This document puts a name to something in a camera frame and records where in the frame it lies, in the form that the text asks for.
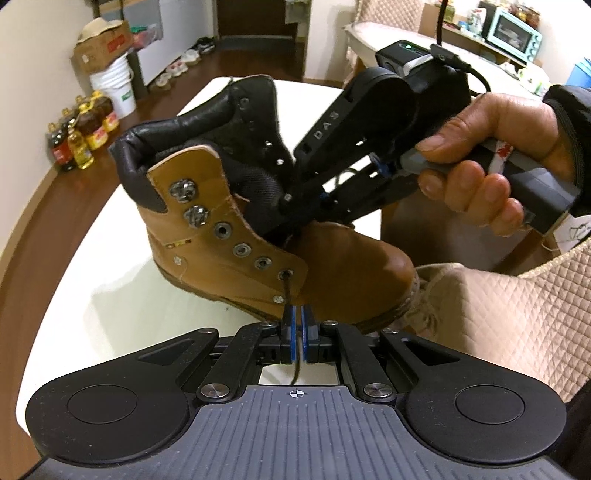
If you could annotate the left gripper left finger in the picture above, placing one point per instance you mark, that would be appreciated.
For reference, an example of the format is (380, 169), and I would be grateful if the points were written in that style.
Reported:
(132, 406)

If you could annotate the beige quilted chair cushion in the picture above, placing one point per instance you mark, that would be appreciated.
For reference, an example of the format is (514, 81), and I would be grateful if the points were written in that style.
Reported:
(537, 323)

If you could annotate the shoes on floor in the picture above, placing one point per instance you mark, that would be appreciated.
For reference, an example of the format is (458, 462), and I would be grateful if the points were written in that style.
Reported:
(190, 57)

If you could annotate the dark brown shoelace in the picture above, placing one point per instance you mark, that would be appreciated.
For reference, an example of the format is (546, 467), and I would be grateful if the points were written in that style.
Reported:
(290, 312)

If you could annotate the teal toaster oven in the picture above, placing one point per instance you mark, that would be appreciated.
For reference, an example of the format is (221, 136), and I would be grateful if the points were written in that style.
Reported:
(514, 36)

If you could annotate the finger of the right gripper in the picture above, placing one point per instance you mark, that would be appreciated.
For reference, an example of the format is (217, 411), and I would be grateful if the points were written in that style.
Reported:
(305, 201)

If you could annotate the person's right hand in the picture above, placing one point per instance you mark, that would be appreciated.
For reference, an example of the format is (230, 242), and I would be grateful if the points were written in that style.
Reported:
(477, 141)

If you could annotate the cardboard box with hat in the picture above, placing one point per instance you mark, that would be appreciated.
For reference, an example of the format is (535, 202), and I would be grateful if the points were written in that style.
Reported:
(100, 43)

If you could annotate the white plastic bucket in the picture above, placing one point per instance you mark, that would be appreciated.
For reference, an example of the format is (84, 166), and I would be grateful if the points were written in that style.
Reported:
(115, 82)

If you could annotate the brown leather work boot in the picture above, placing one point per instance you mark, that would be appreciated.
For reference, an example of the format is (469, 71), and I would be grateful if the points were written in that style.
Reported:
(212, 187)

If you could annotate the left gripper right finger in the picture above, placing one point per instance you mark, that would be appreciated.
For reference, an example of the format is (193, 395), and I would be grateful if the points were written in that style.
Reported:
(456, 404)

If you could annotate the black jacket sleeve forearm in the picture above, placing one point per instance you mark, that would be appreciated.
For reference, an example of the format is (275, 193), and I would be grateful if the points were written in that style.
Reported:
(571, 105)

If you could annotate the blue thermos jug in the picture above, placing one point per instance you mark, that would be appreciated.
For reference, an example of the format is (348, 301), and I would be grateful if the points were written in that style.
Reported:
(580, 75)

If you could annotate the cooking oil bottles cluster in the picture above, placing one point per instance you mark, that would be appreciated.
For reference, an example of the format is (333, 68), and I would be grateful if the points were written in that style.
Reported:
(81, 130)

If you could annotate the quilted dining chair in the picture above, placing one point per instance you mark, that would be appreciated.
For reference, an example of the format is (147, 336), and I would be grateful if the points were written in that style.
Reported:
(404, 14)

